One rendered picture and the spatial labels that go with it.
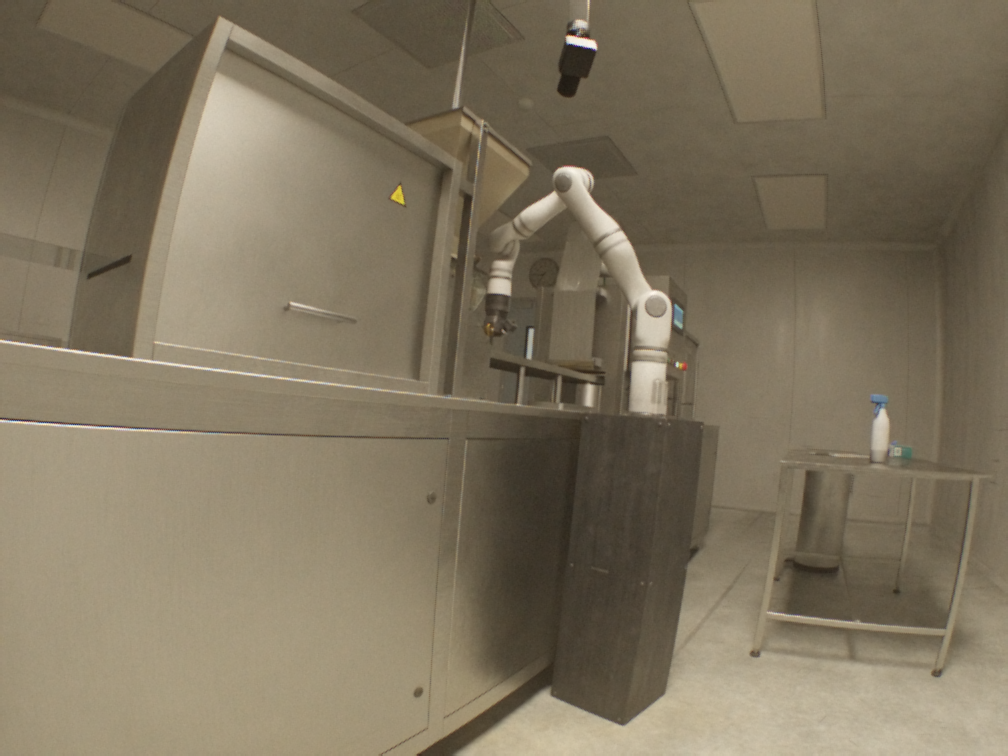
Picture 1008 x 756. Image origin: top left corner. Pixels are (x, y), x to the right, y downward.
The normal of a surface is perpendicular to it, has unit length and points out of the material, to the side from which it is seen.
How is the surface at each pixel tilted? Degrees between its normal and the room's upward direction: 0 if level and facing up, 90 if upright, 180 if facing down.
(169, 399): 90
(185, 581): 90
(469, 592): 90
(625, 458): 90
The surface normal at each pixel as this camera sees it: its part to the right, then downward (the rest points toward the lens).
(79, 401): 0.85, 0.04
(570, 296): -0.52, -0.10
